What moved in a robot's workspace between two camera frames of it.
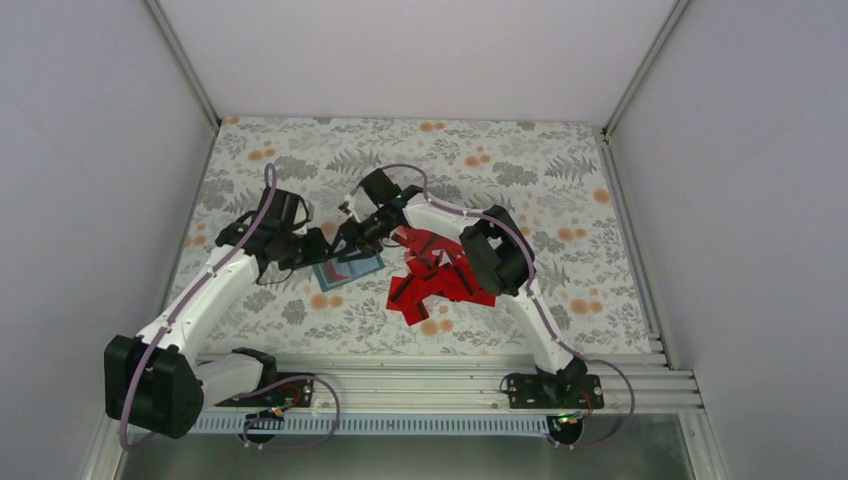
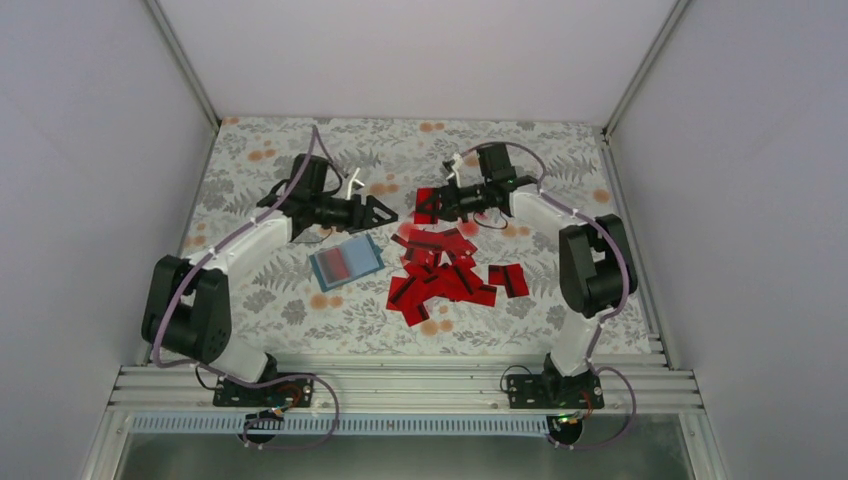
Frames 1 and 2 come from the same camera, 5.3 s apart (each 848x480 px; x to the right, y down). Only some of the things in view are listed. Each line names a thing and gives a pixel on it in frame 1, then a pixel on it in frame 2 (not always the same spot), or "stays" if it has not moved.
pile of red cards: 437,267 stays
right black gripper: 354,238 -> 450,204
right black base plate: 555,391 stays
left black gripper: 316,251 -> 370,202
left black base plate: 288,394 stays
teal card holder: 331,274 stays
